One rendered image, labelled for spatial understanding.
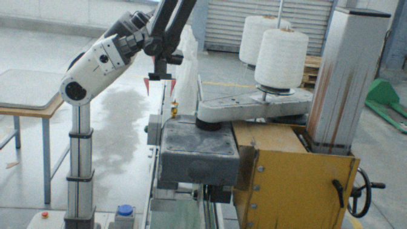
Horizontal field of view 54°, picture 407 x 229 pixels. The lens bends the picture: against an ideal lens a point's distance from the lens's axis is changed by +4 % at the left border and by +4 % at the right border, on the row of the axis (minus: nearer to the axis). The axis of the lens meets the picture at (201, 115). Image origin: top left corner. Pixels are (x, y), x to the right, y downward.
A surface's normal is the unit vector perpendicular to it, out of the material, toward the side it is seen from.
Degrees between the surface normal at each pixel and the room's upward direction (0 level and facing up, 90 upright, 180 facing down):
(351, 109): 90
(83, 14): 90
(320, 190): 90
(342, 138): 90
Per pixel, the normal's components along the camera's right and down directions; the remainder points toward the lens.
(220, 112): 0.46, 0.38
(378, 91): 0.07, 0.13
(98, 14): 0.05, 0.38
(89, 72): -0.36, 0.67
